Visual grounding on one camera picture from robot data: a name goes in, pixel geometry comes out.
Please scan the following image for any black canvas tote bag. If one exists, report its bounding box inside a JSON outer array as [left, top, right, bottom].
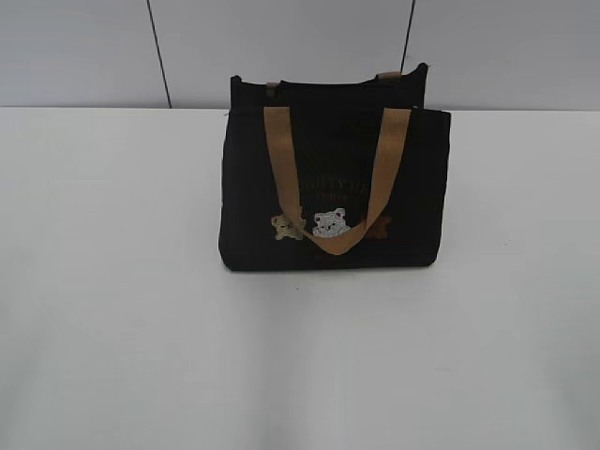
[[218, 64, 451, 272]]

